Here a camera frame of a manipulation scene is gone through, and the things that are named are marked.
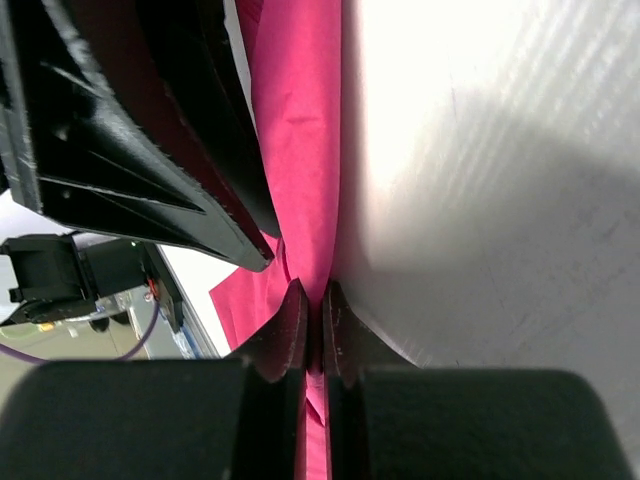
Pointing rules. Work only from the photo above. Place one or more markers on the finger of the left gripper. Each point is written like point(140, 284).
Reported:
point(93, 139)
point(191, 49)

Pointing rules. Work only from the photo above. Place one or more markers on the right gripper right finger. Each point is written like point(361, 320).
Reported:
point(389, 419)

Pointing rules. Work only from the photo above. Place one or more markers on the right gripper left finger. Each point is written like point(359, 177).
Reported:
point(239, 417)

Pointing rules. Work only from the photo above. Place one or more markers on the pink paper napkin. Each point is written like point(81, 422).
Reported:
point(294, 56)

